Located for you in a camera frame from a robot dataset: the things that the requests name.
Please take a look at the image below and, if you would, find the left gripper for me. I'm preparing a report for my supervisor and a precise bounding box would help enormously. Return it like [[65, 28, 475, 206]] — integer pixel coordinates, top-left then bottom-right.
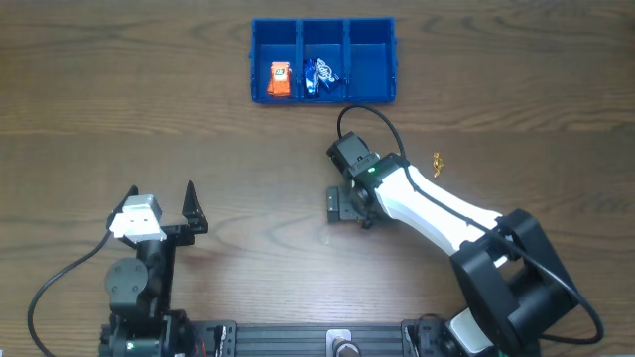
[[106, 179, 209, 248]]

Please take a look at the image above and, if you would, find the blue candy pack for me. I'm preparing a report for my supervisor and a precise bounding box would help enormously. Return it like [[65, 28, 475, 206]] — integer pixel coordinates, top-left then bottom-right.
[[315, 56, 344, 94], [302, 58, 319, 96]]

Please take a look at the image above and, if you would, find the orange candy box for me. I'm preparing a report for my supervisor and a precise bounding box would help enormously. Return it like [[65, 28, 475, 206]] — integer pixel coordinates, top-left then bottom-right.
[[266, 60, 293, 98]]

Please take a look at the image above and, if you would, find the blue tray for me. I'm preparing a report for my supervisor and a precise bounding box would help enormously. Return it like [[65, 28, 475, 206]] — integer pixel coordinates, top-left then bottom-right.
[[250, 18, 398, 105]]

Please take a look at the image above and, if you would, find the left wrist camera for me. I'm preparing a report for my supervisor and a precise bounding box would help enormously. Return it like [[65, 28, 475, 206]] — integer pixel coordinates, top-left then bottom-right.
[[107, 193, 168, 244]]

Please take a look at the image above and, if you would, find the black cable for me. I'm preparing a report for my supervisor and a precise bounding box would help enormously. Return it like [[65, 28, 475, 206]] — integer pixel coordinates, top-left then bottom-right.
[[27, 230, 113, 357], [336, 103, 605, 346]]

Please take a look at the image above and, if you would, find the mounting rail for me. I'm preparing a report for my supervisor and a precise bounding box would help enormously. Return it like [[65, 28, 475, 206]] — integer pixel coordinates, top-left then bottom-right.
[[98, 320, 447, 357]]

